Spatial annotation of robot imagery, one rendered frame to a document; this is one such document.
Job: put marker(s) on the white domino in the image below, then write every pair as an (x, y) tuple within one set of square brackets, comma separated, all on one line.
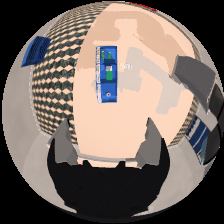
[(125, 66)]

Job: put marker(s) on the grey domino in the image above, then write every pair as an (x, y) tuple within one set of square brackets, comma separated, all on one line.
[(138, 36)]

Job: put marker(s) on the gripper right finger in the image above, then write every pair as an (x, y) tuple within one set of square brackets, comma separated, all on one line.
[(153, 156)]

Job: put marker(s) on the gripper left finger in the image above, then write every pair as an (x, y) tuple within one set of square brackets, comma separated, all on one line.
[(61, 153)]

